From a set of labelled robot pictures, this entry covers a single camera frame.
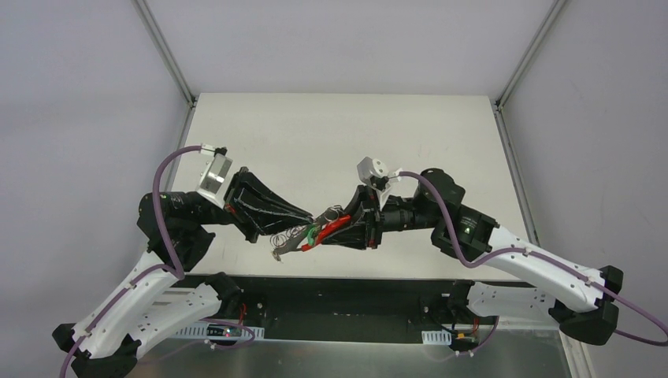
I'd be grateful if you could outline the key with green tag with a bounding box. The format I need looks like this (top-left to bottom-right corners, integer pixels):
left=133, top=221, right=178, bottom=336
left=300, top=225, right=324, bottom=252

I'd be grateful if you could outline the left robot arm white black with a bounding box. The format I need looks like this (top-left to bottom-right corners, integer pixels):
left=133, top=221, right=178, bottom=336
left=52, top=169, right=313, bottom=377

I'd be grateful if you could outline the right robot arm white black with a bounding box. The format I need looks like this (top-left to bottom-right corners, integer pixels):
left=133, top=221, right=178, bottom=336
left=315, top=168, right=623, bottom=346

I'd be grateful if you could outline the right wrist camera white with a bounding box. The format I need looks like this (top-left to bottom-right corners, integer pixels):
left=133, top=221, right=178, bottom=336
left=356, top=157, right=401, bottom=209

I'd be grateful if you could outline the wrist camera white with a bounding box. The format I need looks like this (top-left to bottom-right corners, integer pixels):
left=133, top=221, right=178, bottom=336
left=195, top=143, right=233, bottom=208
left=356, top=157, right=401, bottom=209

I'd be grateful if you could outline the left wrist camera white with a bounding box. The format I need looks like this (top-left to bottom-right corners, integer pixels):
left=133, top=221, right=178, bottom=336
left=195, top=143, right=233, bottom=208

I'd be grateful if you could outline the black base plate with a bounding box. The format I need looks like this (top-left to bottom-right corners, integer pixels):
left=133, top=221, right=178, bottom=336
left=213, top=275, right=495, bottom=344

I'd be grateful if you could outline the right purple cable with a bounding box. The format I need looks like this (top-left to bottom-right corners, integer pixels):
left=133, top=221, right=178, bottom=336
left=396, top=171, right=668, bottom=347

